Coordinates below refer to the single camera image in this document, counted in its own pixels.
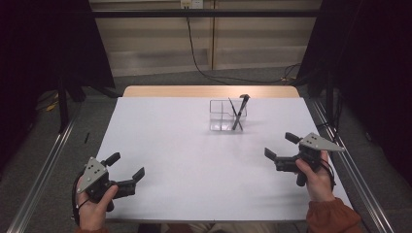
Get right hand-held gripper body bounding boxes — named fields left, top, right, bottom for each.
left=274, top=132, right=346, bottom=187

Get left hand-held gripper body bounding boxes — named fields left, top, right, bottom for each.
left=76, top=156, right=137, bottom=213

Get black makeup brush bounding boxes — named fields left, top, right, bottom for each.
left=231, top=93, right=251, bottom=131

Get thin black eyeliner pencil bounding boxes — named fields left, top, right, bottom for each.
left=227, top=96, right=244, bottom=132

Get clear acrylic organizer box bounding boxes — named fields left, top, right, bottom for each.
left=209, top=99, right=248, bottom=133

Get person's right hand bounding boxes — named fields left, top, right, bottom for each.
left=294, top=150, right=336, bottom=203

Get person's left hand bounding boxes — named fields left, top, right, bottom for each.
left=76, top=176, right=120, bottom=231

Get black stand leg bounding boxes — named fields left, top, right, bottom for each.
left=325, top=71, right=336, bottom=125
left=57, top=77, right=71, bottom=134

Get white table mat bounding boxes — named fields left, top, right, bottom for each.
left=71, top=96, right=358, bottom=223

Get person's legs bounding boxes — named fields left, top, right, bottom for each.
left=161, top=222, right=280, bottom=233

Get wooden table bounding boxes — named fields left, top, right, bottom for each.
left=121, top=84, right=301, bottom=99

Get dark curtain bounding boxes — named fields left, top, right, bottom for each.
left=0, top=0, right=116, bottom=171
left=295, top=0, right=412, bottom=187

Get black horizontal bar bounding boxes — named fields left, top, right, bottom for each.
left=91, top=9, right=322, bottom=18

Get white power outlet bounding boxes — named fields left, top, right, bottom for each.
left=180, top=0, right=204, bottom=10

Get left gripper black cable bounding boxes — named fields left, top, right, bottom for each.
left=71, top=173, right=89, bottom=227

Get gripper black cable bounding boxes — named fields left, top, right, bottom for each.
left=71, top=173, right=89, bottom=227
left=320, top=158, right=337, bottom=192

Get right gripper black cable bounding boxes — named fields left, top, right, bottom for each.
left=320, top=158, right=337, bottom=192

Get aluminium floor rail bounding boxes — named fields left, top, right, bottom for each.
left=6, top=103, right=84, bottom=233
left=310, top=98, right=395, bottom=233

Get yellow cable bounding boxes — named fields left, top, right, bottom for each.
left=45, top=93, right=61, bottom=113

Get black wall cable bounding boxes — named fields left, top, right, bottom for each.
left=185, top=7, right=302, bottom=85

